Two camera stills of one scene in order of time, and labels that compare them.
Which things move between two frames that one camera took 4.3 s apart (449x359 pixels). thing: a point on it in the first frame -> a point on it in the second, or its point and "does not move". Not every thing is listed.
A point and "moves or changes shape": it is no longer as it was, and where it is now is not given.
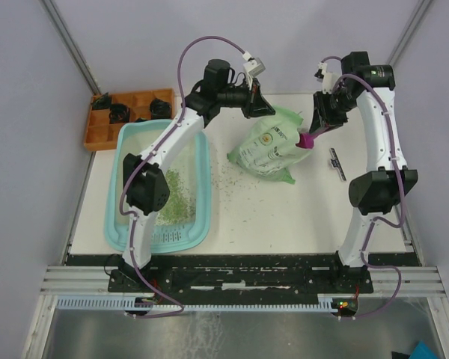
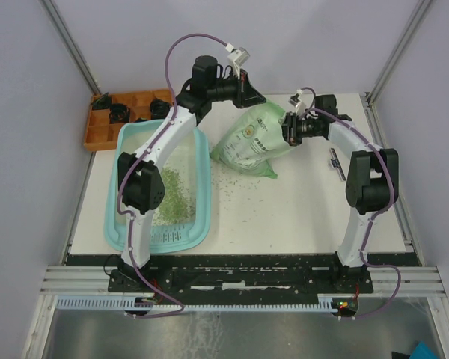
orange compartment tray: x=102 y=135 does not move
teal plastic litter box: x=184 y=222 does not move
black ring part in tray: x=119 y=113 does not move
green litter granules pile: x=180 y=206 does not move
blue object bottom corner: x=423 y=351 does not move
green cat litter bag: x=268 y=147 moves or changes shape
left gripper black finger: x=260 y=107 -> x=249 y=96
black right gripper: x=320 y=117 -> x=289 y=129
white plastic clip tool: x=336 y=162 does not move
